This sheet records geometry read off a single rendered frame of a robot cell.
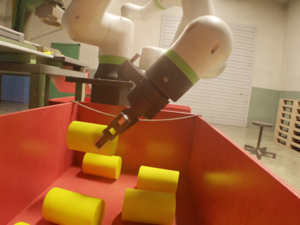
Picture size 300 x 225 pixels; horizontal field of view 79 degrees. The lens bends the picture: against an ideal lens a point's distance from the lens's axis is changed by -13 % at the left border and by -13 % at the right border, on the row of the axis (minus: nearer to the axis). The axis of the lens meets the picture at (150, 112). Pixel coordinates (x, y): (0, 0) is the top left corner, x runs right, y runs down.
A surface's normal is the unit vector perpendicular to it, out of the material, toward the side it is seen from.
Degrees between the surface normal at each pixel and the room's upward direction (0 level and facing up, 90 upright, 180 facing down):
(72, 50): 90
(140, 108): 95
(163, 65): 74
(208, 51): 112
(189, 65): 102
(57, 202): 43
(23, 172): 90
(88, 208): 36
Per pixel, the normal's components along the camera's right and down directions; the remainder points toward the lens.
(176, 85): 0.18, 0.42
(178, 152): -0.05, 0.12
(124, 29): 0.75, 0.14
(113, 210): 0.11, -0.99
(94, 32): 0.59, 0.65
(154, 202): 0.06, -0.69
